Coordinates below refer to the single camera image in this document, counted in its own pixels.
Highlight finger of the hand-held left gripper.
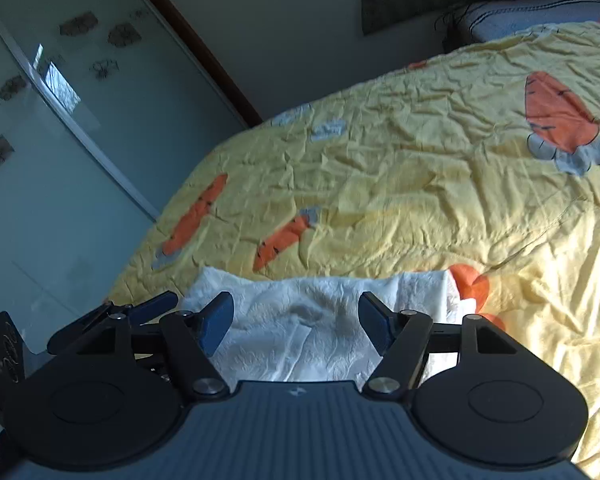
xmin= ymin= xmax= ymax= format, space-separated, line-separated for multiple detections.
xmin=47 ymin=290 xmax=180 ymax=356

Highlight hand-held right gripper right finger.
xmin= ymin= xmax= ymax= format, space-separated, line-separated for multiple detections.
xmin=358 ymin=291 xmax=523 ymax=402

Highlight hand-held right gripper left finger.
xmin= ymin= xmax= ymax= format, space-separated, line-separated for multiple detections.
xmin=55 ymin=290 xmax=235 ymax=397

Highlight white pants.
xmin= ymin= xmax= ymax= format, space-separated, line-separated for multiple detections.
xmin=177 ymin=266 xmax=464 ymax=392

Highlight yellow carrot print blanket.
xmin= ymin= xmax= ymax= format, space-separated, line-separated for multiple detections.
xmin=107 ymin=11 xmax=600 ymax=480

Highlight blue grey pillow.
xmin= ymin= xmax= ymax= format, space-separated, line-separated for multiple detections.
xmin=441 ymin=0 xmax=600 ymax=54

